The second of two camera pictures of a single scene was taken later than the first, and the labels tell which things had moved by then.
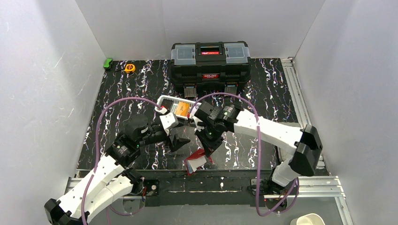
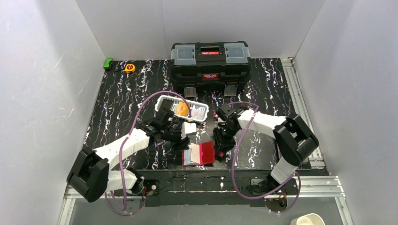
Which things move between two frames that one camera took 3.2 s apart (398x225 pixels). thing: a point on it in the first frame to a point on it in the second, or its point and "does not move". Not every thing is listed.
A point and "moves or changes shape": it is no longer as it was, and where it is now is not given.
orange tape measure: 130,68 does not move
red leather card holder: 199,153 moves or changes shape
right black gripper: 210,145 to 223,140
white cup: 311,219 does not move
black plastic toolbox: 218,64 does not move
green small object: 107,63 does not move
